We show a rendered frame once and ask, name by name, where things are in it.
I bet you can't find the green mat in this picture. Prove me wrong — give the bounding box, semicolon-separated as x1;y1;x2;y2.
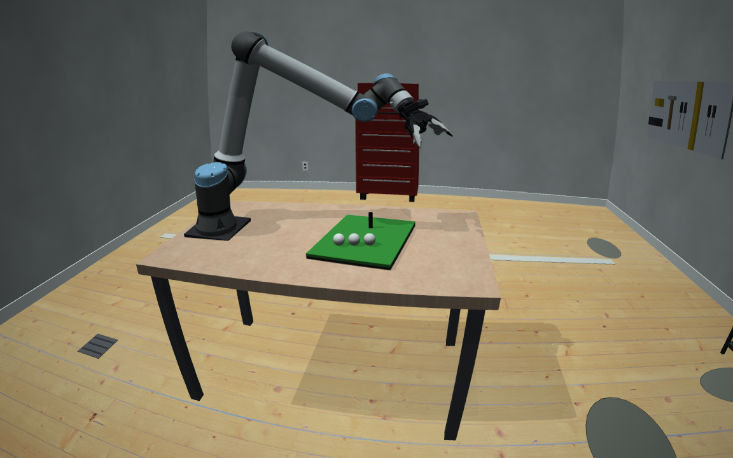
306;212;415;270

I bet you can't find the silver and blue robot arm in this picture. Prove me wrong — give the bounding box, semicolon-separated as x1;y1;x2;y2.
195;31;414;237

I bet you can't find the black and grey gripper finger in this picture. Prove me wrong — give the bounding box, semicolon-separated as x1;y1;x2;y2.
409;118;421;149
426;113;453;136

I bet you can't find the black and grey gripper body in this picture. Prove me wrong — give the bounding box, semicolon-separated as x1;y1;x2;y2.
398;100;429;137

